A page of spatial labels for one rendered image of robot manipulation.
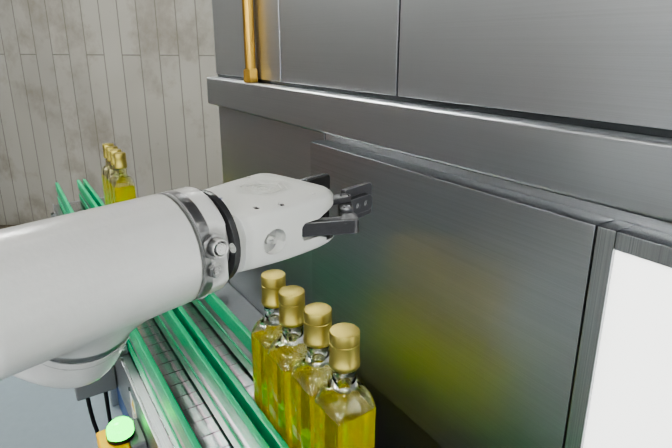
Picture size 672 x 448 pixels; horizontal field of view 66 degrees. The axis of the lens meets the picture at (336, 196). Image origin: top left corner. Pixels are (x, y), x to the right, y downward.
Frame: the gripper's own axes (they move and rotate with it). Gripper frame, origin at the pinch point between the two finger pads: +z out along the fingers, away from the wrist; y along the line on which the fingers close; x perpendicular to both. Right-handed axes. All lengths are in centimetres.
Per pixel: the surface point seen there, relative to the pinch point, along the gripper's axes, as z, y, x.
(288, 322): 2.7, 10.4, 19.4
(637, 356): 6.7, -26.9, 9.9
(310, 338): 1.3, 5.2, 18.9
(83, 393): -4, 67, 55
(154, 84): 138, 277, 10
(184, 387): 4, 39, 44
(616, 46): 11.1, -20.8, -14.4
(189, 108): 148, 255, 24
